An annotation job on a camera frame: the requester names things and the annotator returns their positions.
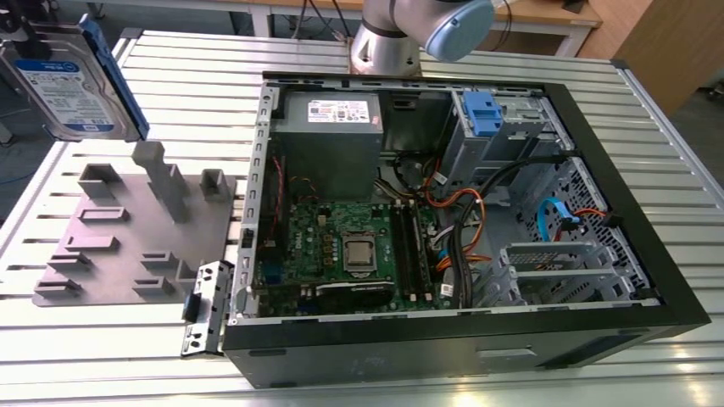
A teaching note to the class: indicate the hard disk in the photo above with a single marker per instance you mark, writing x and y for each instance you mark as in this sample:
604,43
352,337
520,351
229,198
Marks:
68,93

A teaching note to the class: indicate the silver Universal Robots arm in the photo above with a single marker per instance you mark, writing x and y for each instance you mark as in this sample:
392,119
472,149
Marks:
384,46

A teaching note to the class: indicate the metal disk bay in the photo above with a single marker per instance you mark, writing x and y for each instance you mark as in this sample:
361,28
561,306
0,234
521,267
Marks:
565,275

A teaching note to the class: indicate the grey parts rack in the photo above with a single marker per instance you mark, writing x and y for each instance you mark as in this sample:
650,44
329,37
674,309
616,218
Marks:
141,237

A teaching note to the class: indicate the grey power supply unit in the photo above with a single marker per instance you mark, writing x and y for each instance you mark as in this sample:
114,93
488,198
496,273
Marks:
328,161

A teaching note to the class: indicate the green motherboard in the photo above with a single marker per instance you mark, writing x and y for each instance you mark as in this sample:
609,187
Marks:
308,246

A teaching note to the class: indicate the silver CPU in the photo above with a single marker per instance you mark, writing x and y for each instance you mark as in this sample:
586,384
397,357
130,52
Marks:
360,253

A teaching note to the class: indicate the blue plastic drive latch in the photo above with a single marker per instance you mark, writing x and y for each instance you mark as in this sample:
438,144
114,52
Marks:
480,114

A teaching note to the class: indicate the black graphics card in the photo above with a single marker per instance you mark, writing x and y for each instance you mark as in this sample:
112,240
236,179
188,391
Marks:
356,292

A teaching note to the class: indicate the grey metal drive cage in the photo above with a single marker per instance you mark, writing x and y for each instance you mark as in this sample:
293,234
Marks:
486,157

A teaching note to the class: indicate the wooden desk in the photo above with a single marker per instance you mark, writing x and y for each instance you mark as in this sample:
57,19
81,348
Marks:
542,12

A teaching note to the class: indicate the black PC case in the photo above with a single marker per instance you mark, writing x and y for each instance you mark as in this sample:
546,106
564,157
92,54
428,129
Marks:
396,352

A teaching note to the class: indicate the wooden cabinet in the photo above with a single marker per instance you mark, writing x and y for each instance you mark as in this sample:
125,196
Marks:
666,51

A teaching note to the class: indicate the white frame desk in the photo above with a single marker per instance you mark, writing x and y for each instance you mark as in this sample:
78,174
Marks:
260,19

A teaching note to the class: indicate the metal slot cover bracket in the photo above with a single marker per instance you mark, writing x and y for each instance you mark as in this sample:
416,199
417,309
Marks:
209,305

